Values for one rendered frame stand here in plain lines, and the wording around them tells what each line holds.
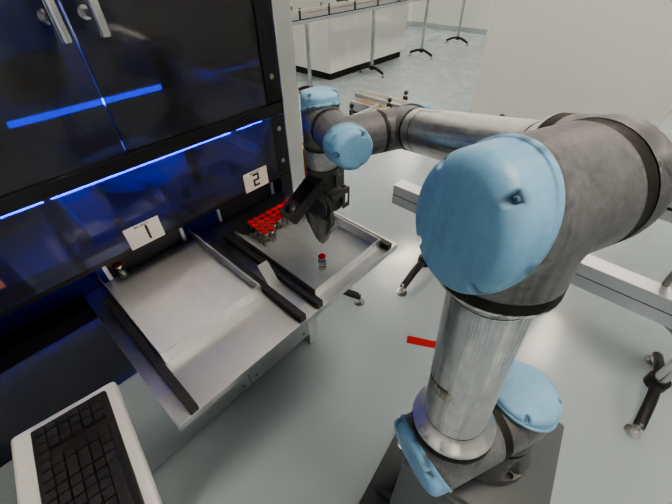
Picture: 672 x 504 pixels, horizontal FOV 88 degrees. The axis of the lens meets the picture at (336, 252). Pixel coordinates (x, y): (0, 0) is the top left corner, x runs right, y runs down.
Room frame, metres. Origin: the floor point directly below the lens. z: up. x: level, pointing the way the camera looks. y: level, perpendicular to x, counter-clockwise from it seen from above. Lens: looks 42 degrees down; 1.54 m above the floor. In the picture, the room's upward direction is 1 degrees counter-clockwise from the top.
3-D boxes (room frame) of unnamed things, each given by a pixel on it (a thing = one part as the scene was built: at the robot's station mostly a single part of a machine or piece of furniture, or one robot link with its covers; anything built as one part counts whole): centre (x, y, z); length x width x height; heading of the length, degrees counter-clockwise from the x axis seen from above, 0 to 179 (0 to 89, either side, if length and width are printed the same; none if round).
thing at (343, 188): (0.69, 0.02, 1.12); 0.09 x 0.08 x 0.12; 136
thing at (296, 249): (0.78, 0.09, 0.90); 0.34 x 0.26 x 0.04; 46
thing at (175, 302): (0.61, 0.40, 0.90); 0.34 x 0.26 x 0.04; 47
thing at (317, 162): (0.69, 0.03, 1.20); 0.08 x 0.08 x 0.05
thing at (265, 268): (0.59, 0.14, 0.91); 0.14 x 0.03 x 0.06; 47
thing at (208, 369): (0.68, 0.23, 0.87); 0.70 x 0.48 x 0.02; 137
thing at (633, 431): (0.72, -1.37, 0.07); 0.50 x 0.08 x 0.14; 137
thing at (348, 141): (0.60, -0.03, 1.28); 0.11 x 0.11 x 0.08; 22
